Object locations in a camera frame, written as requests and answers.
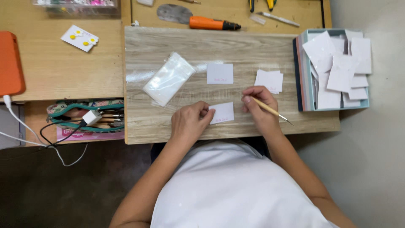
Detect person's left hand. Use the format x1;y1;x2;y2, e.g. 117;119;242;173
171;101;216;145

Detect person's right hand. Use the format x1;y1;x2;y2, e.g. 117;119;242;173
241;86;282;132

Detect wooden needle tool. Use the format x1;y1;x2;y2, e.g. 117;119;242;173
251;97;294;126

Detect white card with pink print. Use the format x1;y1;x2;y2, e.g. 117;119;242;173
209;102;235;125
207;63;234;85

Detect small stack of white cards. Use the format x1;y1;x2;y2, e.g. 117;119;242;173
254;69;284;95

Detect light wooden board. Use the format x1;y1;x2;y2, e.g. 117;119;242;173
124;26;341;145

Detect pack of clear plastic bags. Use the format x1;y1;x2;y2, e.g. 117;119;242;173
142;52;197;107

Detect person's white shirt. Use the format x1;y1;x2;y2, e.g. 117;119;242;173
150;139;340;228

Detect box of white cards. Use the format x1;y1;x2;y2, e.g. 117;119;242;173
293;28;373;112

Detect white craft knife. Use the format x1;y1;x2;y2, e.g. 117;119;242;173
256;12;300;28

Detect white charger plug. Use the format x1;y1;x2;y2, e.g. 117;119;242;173
82;110;103;126

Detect orange and black rotary tool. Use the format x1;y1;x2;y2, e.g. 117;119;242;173
189;16;242;31

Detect pink printed packet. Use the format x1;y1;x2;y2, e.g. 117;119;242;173
56;127;125;142

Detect floral pouch with tools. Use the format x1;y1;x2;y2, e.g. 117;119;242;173
46;99;125;133

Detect card with daisy earrings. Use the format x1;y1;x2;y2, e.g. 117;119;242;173
60;25;99;53

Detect clear plastic bead box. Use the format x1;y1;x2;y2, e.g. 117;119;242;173
32;0;121;18

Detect orange phone case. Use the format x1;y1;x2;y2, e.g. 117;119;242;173
0;31;26;97

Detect yellow handled pliers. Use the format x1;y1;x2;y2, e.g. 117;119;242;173
248;0;278;13

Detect black cable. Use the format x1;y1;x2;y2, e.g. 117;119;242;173
40;120;87;148

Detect white charging cable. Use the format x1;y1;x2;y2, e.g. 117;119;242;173
0;95;89;167

